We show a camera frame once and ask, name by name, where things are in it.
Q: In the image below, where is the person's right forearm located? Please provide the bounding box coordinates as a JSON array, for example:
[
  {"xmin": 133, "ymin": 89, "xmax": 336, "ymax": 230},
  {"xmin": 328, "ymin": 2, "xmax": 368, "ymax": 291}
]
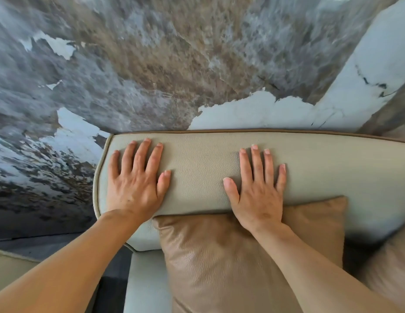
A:
[{"xmin": 251, "ymin": 222, "xmax": 404, "ymax": 313}]

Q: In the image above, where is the person's right hand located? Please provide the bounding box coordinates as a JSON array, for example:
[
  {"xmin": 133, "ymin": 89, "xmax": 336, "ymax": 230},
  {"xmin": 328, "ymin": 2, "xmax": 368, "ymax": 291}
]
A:
[{"xmin": 223, "ymin": 145, "xmax": 287, "ymax": 236}]

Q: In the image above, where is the beige upholstered furniture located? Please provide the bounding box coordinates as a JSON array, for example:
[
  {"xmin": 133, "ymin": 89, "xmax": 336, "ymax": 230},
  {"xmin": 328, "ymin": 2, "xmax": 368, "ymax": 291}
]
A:
[{"xmin": 0, "ymin": 248, "xmax": 40, "ymax": 296}]

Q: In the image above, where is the person's left hand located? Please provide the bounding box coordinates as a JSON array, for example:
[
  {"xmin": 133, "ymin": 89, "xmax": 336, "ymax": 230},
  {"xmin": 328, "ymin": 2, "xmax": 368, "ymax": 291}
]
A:
[{"xmin": 106, "ymin": 138, "xmax": 172, "ymax": 223}]

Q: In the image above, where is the person's left forearm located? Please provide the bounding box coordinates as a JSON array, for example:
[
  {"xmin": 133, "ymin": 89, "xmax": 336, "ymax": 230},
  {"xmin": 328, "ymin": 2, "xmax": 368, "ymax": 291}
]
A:
[{"xmin": 0, "ymin": 210, "xmax": 148, "ymax": 313}]

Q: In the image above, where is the light brown leather cushion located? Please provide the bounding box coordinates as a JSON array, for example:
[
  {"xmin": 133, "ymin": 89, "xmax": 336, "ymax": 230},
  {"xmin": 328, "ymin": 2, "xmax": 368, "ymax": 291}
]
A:
[{"xmin": 355, "ymin": 221, "xmax": 405, "ymax": 313}]

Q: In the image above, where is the beige leather sofa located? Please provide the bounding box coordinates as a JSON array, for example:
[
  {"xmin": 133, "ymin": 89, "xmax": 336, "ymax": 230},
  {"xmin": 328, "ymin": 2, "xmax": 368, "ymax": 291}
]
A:
[{"xmin": 93, "ymin": 130, "xmax": 405, "ymax": 313}]

